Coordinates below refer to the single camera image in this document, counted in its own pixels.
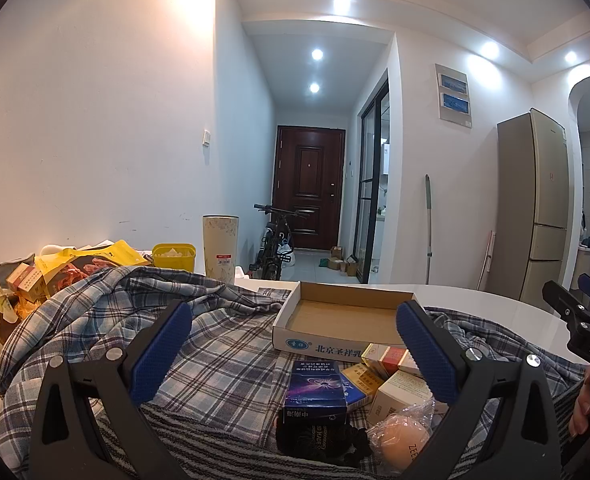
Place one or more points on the white beige packet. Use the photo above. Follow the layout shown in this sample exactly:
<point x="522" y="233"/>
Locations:
<point x="400" y="392"/>

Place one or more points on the beige refrigerator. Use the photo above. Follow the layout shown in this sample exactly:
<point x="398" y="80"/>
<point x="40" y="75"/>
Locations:
<point x="530" y="200"/>

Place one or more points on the grey striped cloth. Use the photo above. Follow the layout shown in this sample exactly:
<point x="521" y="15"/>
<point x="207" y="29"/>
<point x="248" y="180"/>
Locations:
<point x="215" y="440"/>

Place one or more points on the red white cigarette pack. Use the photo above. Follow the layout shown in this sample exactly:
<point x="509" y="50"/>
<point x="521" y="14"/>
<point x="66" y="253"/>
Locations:
<point x="392" y="358"/>

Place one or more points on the pale red cigarette pack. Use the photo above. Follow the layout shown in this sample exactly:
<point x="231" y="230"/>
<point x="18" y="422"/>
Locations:
<point x="25" y="280"/>

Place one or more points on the yellow snack bag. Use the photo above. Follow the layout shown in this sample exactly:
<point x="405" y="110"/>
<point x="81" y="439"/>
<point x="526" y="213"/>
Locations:
<point x="120" y="255"/>

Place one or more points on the person's right hand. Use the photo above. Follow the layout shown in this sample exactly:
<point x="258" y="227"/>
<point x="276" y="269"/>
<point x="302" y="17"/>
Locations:
<point x="582" y="402"/>

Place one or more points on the black bicycle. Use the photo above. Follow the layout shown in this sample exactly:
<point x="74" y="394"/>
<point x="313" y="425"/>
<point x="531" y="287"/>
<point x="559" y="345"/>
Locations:
<point x="270" y="250"/>

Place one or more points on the dark blue cigarette pack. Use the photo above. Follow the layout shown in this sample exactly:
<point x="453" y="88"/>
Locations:
<point x="315" y="385"/>

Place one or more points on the black fabric item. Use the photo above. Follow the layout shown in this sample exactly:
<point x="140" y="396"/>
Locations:
<point x="320" y="442"/>

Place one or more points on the shallow cardboard box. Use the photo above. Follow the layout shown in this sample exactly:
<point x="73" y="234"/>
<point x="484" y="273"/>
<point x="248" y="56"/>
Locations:
<point x="345" y="317"/>

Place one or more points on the cream speckled tumbler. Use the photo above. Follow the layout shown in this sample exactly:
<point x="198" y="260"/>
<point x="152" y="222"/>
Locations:
<point x="220" y="245"/>

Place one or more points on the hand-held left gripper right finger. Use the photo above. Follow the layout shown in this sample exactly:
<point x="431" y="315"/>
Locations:
<point x="427" y="355"/>

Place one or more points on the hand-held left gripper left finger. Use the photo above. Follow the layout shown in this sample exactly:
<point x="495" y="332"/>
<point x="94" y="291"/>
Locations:
<point x="160" y="355"/>

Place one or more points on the grey wall panel cover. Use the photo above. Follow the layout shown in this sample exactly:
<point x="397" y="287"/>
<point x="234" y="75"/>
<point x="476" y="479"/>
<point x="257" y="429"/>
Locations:
<point x="453" y="110"/>

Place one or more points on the black framed glass door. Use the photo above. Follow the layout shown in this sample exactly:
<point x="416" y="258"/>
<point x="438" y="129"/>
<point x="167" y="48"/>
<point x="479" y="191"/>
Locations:
<point x="375" y="210"/>

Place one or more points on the white light switch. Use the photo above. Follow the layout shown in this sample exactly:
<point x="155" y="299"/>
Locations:
<point x="206" y="137"/>

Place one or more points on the small cardboard box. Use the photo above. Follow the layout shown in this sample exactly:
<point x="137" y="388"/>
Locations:
<point x="334" y="263"/>
<point x="336" y="251"/>
<point x="351" y="266"/>

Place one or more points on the yellow plastic container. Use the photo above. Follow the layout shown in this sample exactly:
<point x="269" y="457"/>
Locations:
<point x="172" y="258"/>

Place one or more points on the dark brown entrance door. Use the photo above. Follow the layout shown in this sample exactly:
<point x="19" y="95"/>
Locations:
<point x="307" y="170"/>

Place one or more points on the ceiling spotlight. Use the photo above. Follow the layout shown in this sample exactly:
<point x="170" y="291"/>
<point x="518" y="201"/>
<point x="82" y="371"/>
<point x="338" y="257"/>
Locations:
<point x="317" y="53"/>
<point x="490" y="50"/>
<point x="342" y="4"/>
<point x="314" y="87"/>
<point x="570" y="56"/>

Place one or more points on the white pink pole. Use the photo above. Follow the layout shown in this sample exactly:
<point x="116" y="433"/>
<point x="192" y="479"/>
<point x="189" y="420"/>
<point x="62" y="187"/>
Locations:
<point x="487" y="260"/>

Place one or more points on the blue plaid shirt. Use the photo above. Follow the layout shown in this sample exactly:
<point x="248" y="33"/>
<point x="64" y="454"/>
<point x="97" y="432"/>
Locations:
<point x="225" y="335"/>

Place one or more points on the white plastic bag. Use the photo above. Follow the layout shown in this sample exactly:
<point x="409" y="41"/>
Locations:
<point x="286" y="255"/>

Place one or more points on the yellow cigarette pack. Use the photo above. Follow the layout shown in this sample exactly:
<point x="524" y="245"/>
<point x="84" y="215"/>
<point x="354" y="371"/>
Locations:
<point x="367" y="380"/>

